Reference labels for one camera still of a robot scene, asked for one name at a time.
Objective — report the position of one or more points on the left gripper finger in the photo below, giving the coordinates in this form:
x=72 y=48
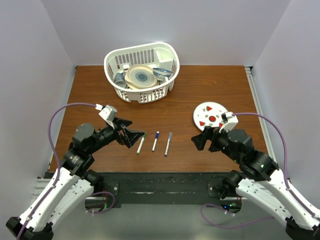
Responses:
x=117 y=122
x=131 y=137

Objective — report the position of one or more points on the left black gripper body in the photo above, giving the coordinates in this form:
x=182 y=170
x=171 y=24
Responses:
x=107 y=134

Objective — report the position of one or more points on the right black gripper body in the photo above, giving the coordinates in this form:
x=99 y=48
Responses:
x=219 y=141

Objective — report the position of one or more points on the white green-tip pen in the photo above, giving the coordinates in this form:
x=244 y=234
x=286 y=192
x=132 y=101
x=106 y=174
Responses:
x=140 y=146

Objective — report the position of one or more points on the blue pen cap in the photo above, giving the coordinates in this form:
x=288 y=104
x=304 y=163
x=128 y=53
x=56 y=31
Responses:
x=157 y=135

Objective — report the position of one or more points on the white thin pen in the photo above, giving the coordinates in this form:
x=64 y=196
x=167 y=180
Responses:
x=154 y=144

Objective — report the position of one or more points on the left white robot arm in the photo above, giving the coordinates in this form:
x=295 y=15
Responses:
x=72 y=182

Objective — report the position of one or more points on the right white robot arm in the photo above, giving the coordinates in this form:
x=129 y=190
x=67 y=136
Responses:
x=261 y=181

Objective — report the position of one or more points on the watermelon pattern round plate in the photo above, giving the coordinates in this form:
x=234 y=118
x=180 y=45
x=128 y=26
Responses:
x=208 y=114

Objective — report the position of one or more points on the grey-white mug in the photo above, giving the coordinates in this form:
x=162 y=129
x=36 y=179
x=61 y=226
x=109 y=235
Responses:
x=119 y=80

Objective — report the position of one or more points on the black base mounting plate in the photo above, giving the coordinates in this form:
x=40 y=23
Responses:
x=163 y=188

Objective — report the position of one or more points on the beige blue-centred plate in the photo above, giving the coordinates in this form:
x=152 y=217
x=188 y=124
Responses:
x=141 y=76

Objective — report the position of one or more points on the blue patterned white bowl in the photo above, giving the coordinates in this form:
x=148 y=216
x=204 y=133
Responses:
x=161 y=73

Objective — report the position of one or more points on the white plastic dish basket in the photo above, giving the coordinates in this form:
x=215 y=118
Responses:
x=154 y=55

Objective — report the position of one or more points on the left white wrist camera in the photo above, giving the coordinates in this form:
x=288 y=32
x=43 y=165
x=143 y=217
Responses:
x=107 y=113

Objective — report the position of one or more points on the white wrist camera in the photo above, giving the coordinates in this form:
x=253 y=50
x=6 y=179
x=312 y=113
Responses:
x=229 y=121
x=107 y=113

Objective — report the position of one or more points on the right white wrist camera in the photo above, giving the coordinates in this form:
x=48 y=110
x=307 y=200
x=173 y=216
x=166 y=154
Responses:
x=229 y=121

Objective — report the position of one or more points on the aluminium frame rail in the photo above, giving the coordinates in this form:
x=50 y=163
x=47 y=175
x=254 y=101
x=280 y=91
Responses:
x=262 y=120

